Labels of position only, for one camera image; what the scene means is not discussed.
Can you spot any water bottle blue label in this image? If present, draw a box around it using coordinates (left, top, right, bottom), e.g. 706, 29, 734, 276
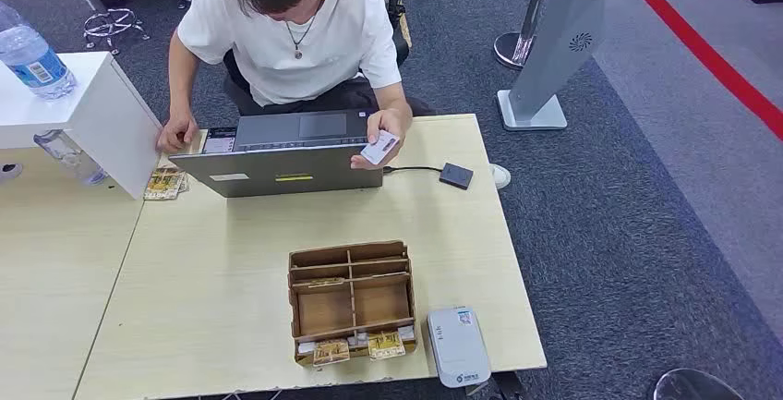
0, 1, 78, 102

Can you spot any person's right hand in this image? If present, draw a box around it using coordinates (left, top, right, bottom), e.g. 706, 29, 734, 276
156, 112, 200, 155

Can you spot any round glossy dark disc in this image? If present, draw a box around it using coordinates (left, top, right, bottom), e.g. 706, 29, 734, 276
652, 368, 744, 400

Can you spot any grey kiosk stand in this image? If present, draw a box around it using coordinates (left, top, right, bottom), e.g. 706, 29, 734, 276
496, 0, 608, 133

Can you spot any white round object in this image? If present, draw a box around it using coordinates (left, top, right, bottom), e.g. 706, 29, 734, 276
488, 163, 512, 191

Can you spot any person's pendant necklace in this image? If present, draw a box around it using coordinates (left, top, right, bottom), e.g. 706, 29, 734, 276
284, 14, 320, 61

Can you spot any chrome stanchion post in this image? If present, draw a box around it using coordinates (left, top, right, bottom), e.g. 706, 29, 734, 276
492, 0, 560, 72

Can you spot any clear plastic bottle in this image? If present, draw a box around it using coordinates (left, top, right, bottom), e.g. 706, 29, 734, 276
33, 129, 110, 188

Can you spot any white ID card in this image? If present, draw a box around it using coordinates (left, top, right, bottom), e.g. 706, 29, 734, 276
360, 130, 401, 166

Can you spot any black smartphone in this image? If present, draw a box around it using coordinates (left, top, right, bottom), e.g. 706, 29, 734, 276
200, 127, 238, 155

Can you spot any person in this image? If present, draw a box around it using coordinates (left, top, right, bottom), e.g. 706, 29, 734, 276
155, 0, 437, 172

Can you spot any grey laptop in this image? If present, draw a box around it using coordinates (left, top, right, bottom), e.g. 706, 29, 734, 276
168, 109, 385, 199

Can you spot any small black USB device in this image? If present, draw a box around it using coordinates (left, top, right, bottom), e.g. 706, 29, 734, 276
438, 163, 476, 191

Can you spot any brown cardboard organizer box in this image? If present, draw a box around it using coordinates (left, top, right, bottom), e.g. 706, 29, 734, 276
287, 239, 419, 368

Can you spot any person's left hand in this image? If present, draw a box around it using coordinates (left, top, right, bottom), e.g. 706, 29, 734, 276
350, 109, 412, 171

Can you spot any white card reader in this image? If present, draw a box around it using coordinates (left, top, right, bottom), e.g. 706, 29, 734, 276
426, 306, 492, 390

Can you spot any white desk shelf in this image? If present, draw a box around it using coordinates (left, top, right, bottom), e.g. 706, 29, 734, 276
0, 51, 163, 201

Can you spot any black office chair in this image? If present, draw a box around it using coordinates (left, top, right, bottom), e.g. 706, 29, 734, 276
390, 10, 413, 69

